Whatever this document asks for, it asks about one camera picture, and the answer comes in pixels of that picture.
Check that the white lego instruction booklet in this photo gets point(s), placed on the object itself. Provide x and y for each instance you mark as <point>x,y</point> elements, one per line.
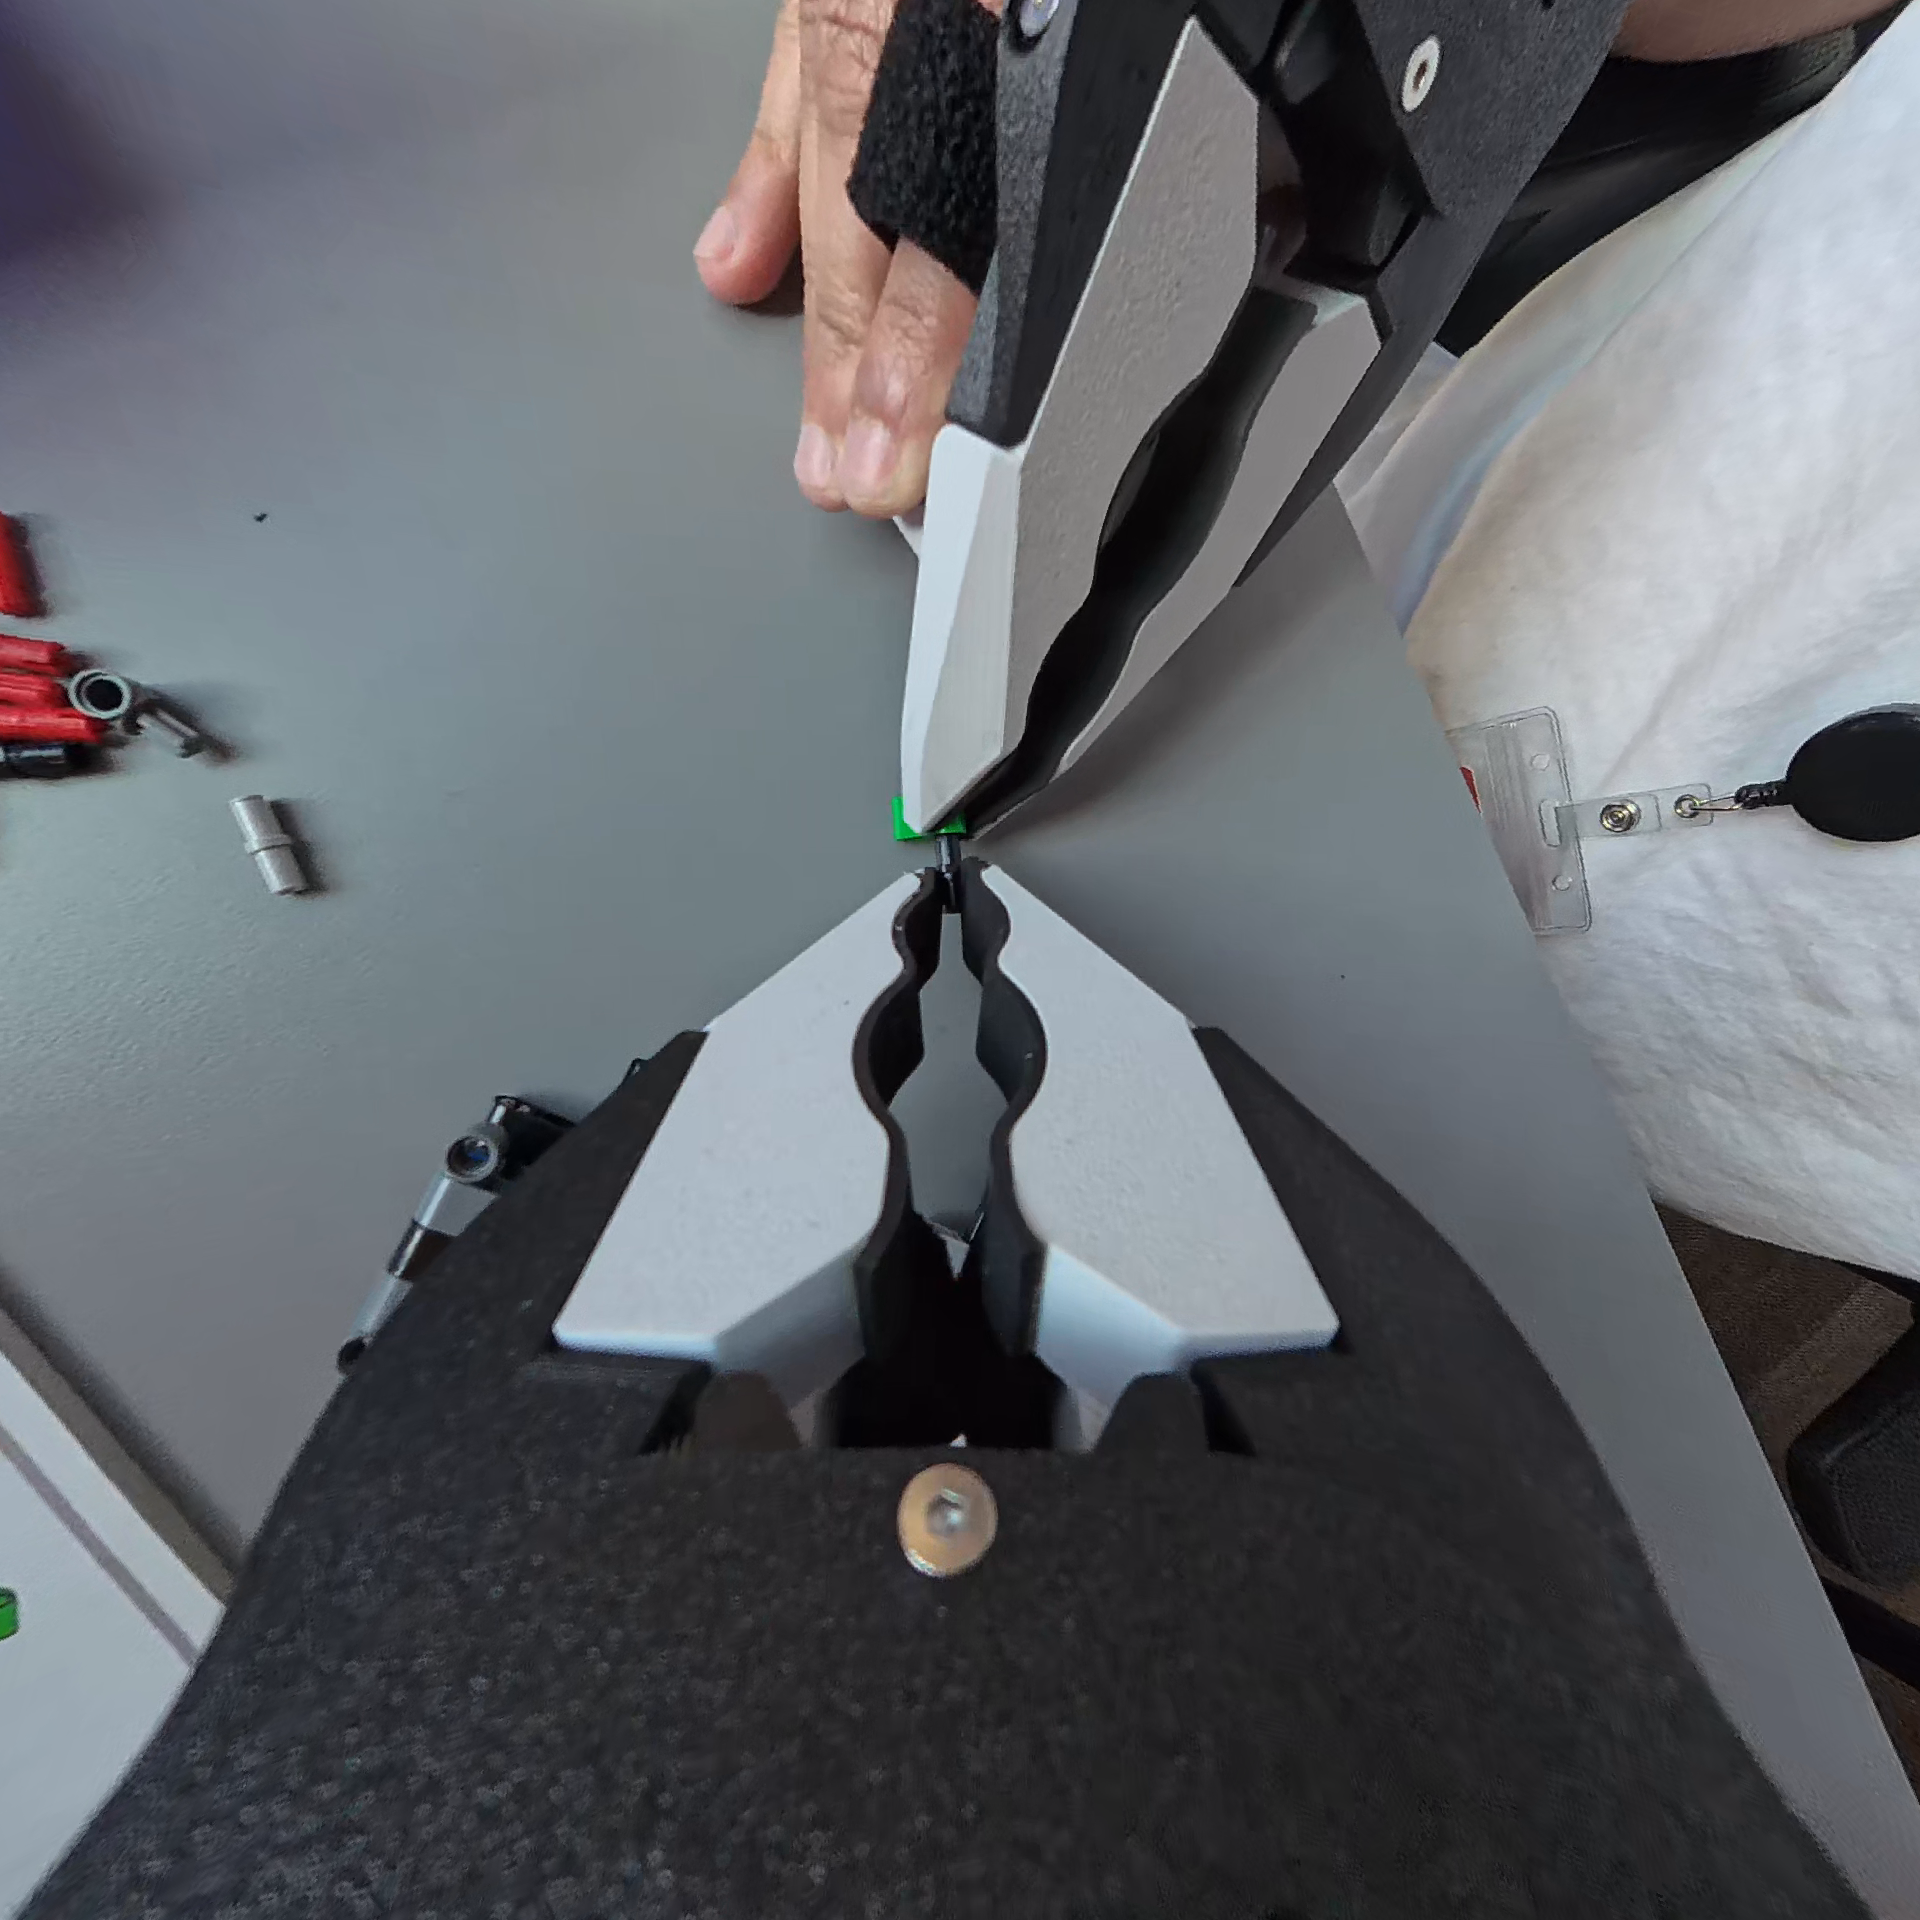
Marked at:
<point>75,1574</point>

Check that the dark grey lego connector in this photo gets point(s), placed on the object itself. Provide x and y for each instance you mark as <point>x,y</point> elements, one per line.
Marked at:
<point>180,729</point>

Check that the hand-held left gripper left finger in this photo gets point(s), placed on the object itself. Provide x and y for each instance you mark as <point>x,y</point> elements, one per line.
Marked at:
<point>721,1184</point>

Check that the black office chair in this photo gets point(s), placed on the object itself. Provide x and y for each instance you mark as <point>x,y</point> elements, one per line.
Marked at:
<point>1860,1484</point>

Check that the person's white shirt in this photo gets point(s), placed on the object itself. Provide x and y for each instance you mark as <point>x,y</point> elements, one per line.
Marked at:
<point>1650,570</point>

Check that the black lego pin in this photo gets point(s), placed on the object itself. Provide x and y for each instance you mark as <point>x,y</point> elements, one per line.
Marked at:
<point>949,859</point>

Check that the pile of red black pins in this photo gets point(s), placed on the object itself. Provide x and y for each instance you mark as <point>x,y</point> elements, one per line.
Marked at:
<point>39,705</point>

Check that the grey lego pin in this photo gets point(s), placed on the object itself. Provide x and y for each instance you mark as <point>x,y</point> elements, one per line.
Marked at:
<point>270,845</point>

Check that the clear plastic badge holder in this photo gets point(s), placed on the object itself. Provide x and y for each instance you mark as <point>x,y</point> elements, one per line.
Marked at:
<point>1515,841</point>

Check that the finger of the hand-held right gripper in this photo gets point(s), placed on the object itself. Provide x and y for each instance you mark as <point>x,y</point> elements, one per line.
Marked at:
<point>1283,420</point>
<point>1140,301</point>

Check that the black badge reel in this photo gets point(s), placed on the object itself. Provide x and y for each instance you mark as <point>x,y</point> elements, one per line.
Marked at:
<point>1853,772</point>

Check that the grey round lego bush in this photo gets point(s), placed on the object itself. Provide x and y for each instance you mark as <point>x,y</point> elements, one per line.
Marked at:
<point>105,693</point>

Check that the person's right hand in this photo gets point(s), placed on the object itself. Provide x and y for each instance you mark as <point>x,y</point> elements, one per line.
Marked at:
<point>840,361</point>

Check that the grey black lego axle piece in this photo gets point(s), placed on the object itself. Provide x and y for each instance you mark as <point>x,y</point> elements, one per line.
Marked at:
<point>451,1184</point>

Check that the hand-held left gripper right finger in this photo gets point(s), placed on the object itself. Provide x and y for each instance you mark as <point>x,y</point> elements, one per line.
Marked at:
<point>1155,1184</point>

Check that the small green lego piece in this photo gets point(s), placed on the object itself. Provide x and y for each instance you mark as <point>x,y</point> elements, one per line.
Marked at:
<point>909,823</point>

